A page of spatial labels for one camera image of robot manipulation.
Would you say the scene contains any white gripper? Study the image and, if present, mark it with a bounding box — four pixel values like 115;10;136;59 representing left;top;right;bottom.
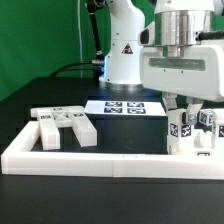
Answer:
138;21;224;125

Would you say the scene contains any white chair seat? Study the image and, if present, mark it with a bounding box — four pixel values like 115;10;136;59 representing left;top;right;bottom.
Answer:
167;129;212;156

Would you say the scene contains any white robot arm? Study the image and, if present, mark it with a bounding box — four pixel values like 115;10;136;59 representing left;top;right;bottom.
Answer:
86;0;224;125

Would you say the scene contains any white tagged cube right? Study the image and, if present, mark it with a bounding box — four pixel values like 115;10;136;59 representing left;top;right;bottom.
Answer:
199;109;213;126

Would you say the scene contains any white marker sheet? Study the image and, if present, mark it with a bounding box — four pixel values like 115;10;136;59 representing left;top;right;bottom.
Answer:
84;100;166;116

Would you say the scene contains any black cable bundle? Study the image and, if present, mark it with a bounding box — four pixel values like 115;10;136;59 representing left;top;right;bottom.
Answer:
49;0;107;78

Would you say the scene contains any white chair back frame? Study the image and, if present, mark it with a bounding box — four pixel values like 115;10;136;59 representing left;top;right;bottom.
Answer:
30;106;97;150

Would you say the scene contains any white thin cable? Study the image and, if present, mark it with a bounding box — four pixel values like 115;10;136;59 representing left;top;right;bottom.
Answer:
77;0;84;79

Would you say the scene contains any white U-shaped boundary frame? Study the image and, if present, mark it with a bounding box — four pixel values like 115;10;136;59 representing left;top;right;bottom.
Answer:
1;121;224;180

